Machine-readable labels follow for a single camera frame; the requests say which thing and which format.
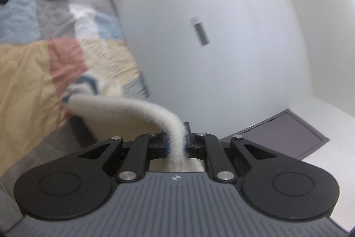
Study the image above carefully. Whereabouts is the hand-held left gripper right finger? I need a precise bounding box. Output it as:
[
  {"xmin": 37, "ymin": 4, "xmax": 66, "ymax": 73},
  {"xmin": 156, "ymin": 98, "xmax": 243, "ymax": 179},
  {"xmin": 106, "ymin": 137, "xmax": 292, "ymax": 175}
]
[{"xmin": 182, "ymin": 122, "xmax": 278, "ymax": 182}]

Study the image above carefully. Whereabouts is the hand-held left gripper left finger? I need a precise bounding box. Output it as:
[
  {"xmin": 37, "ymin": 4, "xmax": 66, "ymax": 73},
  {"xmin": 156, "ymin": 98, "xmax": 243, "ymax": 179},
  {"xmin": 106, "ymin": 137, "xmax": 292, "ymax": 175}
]
[{"xmin": 77, "ymin": 132, "xmax": 170, "ymax": 182}]

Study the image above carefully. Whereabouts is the cream sweater with striped cuffs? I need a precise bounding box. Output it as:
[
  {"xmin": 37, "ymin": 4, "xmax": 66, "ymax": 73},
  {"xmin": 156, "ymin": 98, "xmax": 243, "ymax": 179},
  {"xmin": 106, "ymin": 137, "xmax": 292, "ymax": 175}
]
[{"xmin": 61, "ymin": 70, "xmax": 205, "ymax": 172}]

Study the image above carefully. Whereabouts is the grey door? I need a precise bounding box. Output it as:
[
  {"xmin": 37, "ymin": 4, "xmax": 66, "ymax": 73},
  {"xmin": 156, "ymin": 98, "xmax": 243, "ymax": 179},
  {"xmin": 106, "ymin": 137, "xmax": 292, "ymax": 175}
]
[{"xmin": 219, "ymin": 110, "xmax": 330, "ymax": 160}]

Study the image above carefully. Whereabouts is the patchwork quilt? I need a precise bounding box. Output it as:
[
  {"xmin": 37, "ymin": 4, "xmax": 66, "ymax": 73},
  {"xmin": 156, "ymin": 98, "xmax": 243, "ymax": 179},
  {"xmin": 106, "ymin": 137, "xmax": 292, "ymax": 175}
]
[{"xmin": 0, "ymin": 0, "xmax": 152, "ymax": 226}]

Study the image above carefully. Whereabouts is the long grey wall switch panel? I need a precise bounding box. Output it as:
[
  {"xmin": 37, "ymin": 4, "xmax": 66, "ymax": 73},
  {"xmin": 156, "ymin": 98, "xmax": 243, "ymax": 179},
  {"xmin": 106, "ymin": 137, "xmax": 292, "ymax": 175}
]
[{"xmin": 190, "ymin": 16, "xmax": 210, "ymax": 46}]

